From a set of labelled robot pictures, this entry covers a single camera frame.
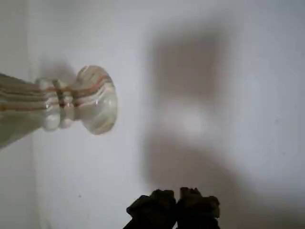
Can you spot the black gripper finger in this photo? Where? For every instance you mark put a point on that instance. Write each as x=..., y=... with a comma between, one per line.
x=155, y=210
x=197, y=212

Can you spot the striped onyx stone vase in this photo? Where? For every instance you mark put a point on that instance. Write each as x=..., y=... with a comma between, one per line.
x=95, y=100

